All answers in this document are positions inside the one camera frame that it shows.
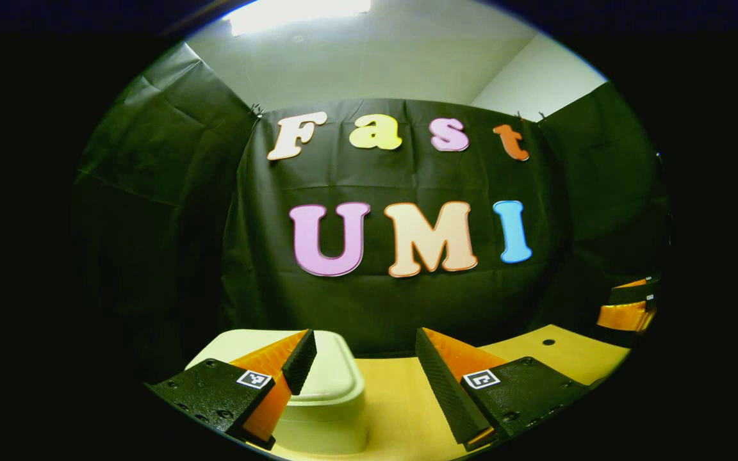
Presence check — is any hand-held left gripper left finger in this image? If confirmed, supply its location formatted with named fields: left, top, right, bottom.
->
left=149, top=330, right=317, bottom=451

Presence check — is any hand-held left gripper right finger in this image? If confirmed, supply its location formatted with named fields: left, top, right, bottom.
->
left=415, top=328, right=593, bottom=453

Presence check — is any cream desktop garbage bin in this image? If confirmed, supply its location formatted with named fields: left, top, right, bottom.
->
left=184, top=329, right=370, bottom=457

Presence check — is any wooden desktop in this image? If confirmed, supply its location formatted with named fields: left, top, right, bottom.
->
left=247, top=324, right=631, bottom=461

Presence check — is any black backdrop cloth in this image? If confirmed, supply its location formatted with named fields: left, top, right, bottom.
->
left=71, top=42, right=672, bottom=385

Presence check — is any ceiling light panel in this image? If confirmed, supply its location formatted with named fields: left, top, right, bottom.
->
left=225, top=0, right=373, bottom=36

